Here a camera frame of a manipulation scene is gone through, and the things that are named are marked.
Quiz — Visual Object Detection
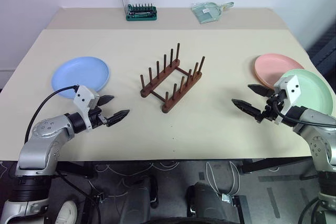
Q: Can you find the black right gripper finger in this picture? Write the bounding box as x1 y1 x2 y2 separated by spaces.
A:
247 84 275 98
231 99 264 120

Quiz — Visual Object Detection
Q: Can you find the green plate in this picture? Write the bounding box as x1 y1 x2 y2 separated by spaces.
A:
278 68 334 116

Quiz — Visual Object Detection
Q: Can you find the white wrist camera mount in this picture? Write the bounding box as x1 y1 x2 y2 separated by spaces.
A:
72 85 102 131
274 74 300 126

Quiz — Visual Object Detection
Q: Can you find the black table frame bar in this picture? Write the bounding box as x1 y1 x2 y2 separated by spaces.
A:
239 157 314 176

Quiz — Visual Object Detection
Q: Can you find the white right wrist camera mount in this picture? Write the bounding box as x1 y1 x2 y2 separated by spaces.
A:
274 74 300 126

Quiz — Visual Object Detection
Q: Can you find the dark rounded shape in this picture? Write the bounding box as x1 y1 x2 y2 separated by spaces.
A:
185 181 237 224
118 176 160 224

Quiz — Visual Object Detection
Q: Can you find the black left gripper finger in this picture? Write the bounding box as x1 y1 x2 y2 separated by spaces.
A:
106 109 131 127
98 94 116 106

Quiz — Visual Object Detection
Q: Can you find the brown wooden dish rack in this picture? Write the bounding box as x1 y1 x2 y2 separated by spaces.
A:
140 42 206 114

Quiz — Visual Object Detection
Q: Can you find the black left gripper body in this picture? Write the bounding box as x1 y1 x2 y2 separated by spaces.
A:
88 105 110 129

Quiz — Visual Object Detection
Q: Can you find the white cable loop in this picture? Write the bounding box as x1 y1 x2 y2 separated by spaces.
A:
205 161 241 196

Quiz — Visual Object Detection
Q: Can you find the black metal bracket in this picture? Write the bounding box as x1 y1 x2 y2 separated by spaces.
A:
230 195 253 224

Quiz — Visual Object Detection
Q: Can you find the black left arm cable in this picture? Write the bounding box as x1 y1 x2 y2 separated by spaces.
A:
24 84 80 145

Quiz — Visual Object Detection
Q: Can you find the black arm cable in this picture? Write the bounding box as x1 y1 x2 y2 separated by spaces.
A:
272 102 336 126
24 84 80 145

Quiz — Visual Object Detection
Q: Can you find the pale green packaged dustpan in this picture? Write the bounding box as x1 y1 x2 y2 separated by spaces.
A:
191 1 235 25

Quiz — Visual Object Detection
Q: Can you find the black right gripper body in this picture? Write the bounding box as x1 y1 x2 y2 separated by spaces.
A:
254 89 287 124

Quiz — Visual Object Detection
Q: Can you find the pink plate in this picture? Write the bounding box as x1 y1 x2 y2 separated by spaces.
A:
253 53 305 90

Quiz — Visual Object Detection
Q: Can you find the white sneaker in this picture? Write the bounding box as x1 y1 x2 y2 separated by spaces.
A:
54 199 78 224

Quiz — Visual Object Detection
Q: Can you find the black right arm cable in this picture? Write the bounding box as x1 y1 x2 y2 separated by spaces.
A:
272 102 336 126

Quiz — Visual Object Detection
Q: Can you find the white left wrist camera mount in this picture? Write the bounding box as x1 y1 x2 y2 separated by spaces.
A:
72 85 102 131

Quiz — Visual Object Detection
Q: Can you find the blue plate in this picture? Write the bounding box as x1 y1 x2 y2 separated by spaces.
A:
50 56 110 101

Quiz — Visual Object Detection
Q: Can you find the black ribbed object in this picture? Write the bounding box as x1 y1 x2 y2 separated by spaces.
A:
307 22 336 83

